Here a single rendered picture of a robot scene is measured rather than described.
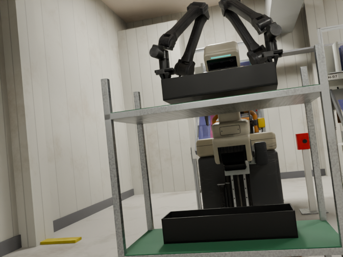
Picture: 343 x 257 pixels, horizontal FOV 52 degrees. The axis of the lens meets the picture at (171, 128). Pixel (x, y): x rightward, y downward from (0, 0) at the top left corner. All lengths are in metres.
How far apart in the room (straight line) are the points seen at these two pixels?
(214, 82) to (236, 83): 0.11
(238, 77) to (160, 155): 4.69
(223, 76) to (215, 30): 5.33
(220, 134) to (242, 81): 0.51
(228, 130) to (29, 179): 2.11
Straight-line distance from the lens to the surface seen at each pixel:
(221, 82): 1.78
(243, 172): 2.33
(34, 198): 3.64
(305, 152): 3.74
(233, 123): 2.16
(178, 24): 2.05
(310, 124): 1.84
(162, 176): 6.37
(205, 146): 2.44
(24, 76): 3.72
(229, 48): 2.18
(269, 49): 1.86
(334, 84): 4.33
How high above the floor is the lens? 0.77
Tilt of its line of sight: 3 degrees up
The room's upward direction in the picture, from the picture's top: 6 degrees counter-clockwise
